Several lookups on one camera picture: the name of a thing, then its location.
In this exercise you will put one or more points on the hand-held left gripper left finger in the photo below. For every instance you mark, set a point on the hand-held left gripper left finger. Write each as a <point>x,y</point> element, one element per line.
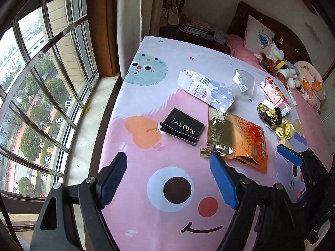
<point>110,185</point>

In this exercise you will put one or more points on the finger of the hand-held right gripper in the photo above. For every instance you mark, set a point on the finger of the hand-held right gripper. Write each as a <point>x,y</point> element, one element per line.
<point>289,154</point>

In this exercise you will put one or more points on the yellow wrapper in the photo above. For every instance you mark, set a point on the yellow wrapper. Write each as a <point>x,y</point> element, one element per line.
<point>284,130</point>

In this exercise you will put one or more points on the orange foil snack bag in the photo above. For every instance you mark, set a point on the orange foil snack bag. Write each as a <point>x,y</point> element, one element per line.
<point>243,141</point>

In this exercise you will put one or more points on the dark wooden headboard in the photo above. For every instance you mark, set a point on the dark wooden headboard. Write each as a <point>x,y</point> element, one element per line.
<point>288,31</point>

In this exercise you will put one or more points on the monster print tablecloth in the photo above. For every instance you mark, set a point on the monster print tablecloth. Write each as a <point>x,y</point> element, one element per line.
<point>157,222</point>

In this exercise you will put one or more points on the stack of papers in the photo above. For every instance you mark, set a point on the stack of papers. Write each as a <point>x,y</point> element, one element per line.
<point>195,26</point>

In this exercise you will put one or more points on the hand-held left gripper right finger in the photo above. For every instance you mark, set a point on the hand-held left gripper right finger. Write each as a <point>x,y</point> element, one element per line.
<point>225,183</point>

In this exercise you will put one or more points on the grey blue folder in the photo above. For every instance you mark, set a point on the grey blue folder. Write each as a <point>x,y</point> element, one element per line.
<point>217,36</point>

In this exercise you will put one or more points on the cream curtain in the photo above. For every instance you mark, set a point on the cream curtain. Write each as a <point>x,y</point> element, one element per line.
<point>129,18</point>

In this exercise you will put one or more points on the bear print pillow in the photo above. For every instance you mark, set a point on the bear print pillow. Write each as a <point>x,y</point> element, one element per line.
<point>311,86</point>

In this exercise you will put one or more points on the black gold crumpled wrapper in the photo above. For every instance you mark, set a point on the black gold crumpled wrapper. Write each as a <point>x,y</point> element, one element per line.
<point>269,116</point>

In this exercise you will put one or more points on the brown plush toy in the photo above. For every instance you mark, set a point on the brown plush toy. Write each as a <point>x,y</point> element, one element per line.
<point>265,62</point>

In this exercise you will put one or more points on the white blue drink carton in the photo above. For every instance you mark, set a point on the white blue drink carton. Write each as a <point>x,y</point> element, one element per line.
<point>206,91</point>

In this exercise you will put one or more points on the white dog plush toy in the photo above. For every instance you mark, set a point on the white dog plush toy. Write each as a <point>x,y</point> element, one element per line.
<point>291,78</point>

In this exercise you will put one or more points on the bee plush toy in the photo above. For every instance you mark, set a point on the bee plush toy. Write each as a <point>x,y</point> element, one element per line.
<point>279,64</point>

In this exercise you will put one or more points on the barred window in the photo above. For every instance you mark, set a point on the barred window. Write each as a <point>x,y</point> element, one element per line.
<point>39,83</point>

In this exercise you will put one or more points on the black card box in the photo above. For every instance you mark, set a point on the black card box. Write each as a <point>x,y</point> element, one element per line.
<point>183,128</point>

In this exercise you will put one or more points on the clothes stand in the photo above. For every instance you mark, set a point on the clothes stand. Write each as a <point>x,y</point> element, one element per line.
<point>172,2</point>

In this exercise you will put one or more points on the strawberry print drink carton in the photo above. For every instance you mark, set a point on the strawberry print drink carton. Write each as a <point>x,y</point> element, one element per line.
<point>274,95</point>

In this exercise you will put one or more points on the white marker pen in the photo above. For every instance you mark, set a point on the white marker pen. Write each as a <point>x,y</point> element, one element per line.
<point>291,98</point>

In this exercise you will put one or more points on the clear plastic bottle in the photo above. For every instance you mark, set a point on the clear plastic bottle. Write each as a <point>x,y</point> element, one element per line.
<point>243,82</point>

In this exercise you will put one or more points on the white printed pillow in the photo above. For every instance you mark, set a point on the white printed pillow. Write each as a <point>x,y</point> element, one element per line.
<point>257,35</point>

